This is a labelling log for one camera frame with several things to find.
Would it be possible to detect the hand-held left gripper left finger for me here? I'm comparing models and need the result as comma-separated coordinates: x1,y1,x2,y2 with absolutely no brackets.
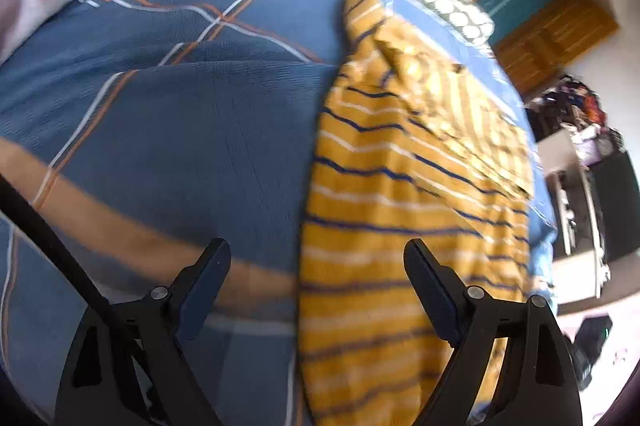
54,237,232,426

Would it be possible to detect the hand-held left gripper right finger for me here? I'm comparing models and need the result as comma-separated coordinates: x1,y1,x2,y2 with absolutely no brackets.
403,238,583,426

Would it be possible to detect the yellow striped shirt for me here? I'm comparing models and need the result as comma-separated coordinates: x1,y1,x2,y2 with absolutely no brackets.
297,0,536,426

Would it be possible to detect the pile of dark clothes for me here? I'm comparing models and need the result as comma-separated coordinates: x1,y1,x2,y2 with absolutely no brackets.
525,74,626,167

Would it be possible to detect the black bag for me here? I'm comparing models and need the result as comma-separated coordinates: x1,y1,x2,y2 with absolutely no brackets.
570,315,614,389

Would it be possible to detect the cream shelf unit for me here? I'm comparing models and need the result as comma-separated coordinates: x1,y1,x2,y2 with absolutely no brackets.
537,126,612,301

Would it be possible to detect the blue plaid blanket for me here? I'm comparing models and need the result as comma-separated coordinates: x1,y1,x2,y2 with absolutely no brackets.
0,0,558,426

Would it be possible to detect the black cabinet panel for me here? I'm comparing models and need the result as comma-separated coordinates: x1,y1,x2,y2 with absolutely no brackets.
590,151,640,267

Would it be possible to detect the wooden door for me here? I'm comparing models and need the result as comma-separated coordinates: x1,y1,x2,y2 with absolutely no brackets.
492,0,618,94

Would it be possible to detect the black cable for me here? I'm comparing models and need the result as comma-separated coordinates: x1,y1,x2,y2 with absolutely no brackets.
0,175,156,412

